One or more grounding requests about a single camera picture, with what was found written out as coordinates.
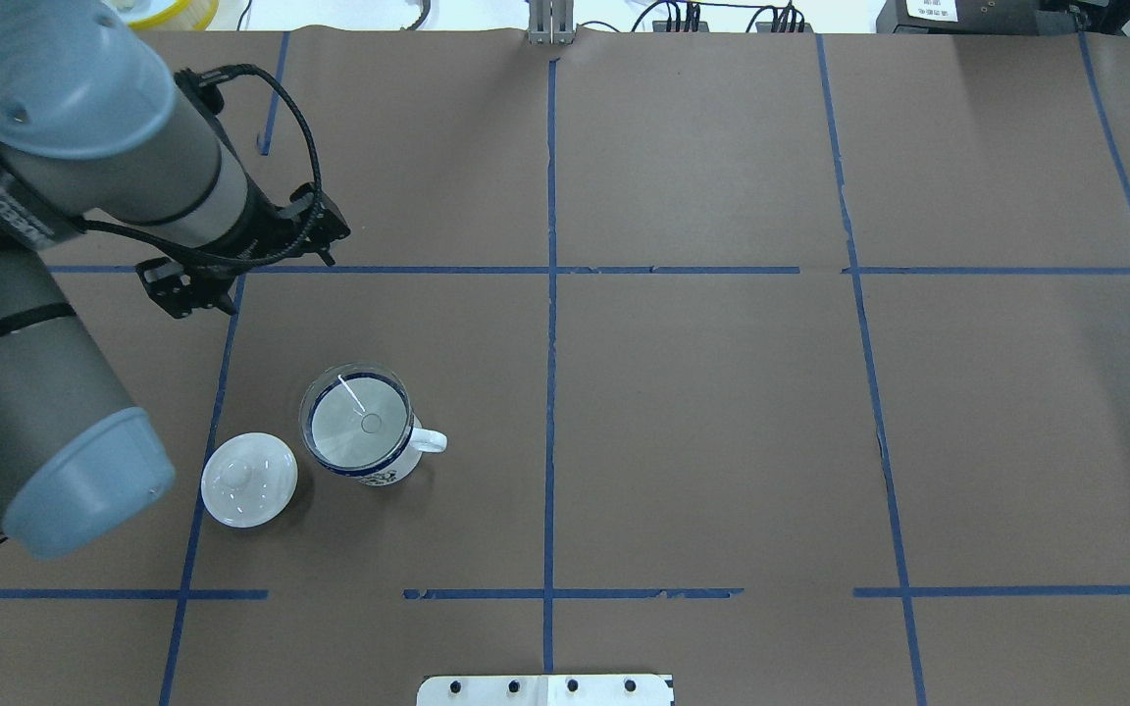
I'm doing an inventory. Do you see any white enamel mug blue rim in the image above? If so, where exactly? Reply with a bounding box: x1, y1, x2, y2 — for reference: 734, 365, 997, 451
302, 371, 447, 487

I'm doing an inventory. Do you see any clear plastic funnel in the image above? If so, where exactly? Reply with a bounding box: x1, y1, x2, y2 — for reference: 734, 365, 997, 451
299, 363, 415, 472

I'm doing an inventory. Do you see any yellow tape roll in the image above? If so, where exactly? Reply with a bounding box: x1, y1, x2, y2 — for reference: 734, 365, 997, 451
107, 0, 223, 30

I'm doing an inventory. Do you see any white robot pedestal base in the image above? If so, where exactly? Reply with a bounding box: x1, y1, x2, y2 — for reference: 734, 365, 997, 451
416, 672, 676, 705

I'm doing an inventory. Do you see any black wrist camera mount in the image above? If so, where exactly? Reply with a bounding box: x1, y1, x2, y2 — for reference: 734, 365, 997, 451
273, 182, 351, 267

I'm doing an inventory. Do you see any white ceramic lid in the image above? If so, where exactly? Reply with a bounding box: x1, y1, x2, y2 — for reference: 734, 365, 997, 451
200, 432, 299, 530

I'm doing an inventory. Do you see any aluminium frame post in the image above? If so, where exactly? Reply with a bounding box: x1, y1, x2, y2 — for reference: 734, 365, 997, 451
525, 0, 577, 46

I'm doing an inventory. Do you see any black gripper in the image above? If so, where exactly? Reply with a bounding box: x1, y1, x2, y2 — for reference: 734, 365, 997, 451
137, 180, 285, 319

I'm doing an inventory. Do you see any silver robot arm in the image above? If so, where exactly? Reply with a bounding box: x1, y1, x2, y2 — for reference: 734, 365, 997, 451
0, 1, 320, 559

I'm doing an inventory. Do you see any black desktop computer box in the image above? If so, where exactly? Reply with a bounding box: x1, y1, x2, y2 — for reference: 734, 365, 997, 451
873, 1, 1080, 36

